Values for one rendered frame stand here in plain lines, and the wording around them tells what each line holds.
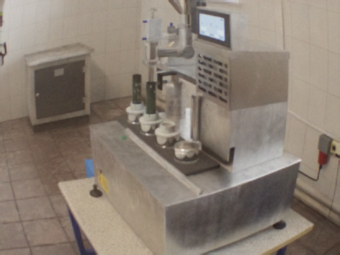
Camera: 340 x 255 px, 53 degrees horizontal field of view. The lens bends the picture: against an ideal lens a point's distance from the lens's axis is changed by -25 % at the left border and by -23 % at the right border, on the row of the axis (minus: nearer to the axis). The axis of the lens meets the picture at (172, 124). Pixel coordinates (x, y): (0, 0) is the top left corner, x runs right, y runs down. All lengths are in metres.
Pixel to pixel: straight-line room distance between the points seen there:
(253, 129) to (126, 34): 4.02
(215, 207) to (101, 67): 4.06
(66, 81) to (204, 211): 3.27
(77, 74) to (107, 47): 0.91
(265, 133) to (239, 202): 0.21
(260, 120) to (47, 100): 3.25
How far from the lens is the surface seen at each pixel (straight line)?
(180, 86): 1.48
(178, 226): 1.05
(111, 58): 5.03
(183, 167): 1.14
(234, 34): 1.02
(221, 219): 1.12
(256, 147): 1.17
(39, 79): 4.11
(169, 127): 1.24
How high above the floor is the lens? 1.54
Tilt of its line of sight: 21 degrees down
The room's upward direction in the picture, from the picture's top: 1 degrees clockwise
